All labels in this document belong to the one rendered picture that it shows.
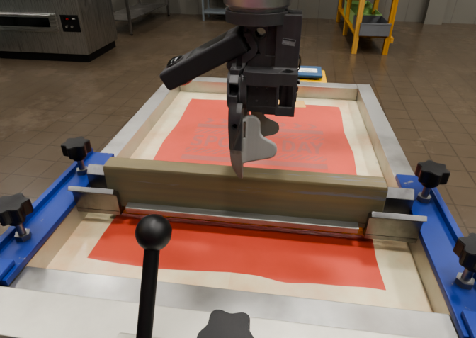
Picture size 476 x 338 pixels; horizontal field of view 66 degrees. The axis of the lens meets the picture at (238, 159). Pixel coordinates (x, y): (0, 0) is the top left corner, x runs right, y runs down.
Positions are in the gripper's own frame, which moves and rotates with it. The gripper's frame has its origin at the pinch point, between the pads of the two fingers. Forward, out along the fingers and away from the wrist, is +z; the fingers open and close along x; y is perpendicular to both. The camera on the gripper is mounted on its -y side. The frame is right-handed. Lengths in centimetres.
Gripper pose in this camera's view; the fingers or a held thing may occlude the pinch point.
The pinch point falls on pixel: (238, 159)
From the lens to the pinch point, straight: 51.4
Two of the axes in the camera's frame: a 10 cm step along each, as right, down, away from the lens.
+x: 1.4, -5.2, 8.5
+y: 9.9, 0.7, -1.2
